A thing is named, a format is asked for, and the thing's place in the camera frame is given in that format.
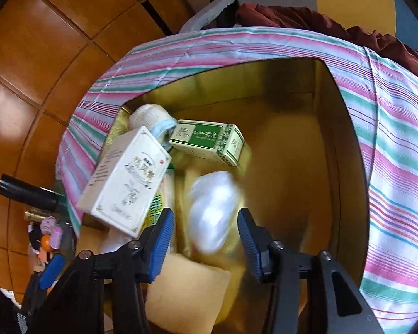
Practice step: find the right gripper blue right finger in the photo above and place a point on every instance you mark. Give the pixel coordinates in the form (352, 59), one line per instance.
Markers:
(255, 242)

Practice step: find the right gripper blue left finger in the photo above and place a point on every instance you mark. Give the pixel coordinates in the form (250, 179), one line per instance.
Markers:
(158, 243)

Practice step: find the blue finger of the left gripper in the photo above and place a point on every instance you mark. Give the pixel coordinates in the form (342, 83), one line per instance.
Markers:
(51, 272)

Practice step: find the white plastic ball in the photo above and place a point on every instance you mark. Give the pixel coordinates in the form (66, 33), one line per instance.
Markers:
(213, 201)

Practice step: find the yellow sponge block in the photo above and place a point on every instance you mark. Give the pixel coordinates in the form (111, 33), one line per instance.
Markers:
(186, 297)

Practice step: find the white tall carton box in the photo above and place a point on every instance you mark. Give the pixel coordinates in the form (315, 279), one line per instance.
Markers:
(125, 181)

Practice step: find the green tea box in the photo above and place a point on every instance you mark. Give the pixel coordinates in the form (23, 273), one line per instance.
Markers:
(209, 140)

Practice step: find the orange tangerine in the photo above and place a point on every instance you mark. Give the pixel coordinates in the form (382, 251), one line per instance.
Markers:
(45, 243)

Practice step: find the pink cloth bundle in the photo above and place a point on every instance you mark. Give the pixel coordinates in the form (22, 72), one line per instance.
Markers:
(50, 226)

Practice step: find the gold metal tin box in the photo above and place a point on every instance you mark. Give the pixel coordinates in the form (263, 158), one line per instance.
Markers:
(301, 172)

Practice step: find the striped bed sheet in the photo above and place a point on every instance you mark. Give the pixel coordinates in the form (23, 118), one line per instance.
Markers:
(381, 96)

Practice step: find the dark red cloth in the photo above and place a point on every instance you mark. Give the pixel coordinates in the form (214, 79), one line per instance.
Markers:
(387, 46)

